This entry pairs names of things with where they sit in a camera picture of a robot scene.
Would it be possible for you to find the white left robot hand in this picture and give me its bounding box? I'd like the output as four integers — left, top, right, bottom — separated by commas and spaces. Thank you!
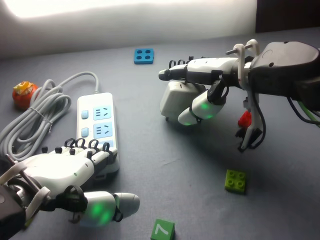
24, 137, 141, 227

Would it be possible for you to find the white power strip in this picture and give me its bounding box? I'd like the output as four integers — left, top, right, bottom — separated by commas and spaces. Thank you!
76, 92, 121, 185

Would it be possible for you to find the white power adapter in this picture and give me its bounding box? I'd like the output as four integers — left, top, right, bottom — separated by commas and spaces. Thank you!
159, 81, 208, 122

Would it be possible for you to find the grey table cloth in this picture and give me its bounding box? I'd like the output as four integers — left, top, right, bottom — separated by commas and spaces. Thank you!
0, 26, 320, 240

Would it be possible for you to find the green cube with seven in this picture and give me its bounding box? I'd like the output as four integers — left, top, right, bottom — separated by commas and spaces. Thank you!
150, 218, 176, 240

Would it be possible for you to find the blue block with four holes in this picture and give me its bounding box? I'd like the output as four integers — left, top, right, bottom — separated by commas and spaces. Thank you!
133, 48, 156, 65

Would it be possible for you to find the light green toy brick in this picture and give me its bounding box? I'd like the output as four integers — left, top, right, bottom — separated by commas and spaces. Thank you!
224, 169, 247, 195

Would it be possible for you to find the red toy brick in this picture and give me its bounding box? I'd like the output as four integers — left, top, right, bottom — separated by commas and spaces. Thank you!
237, 111, 253, 128

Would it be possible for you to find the grey power strip cable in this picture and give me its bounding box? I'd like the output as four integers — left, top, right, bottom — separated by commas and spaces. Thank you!
0, 71, 101, 161

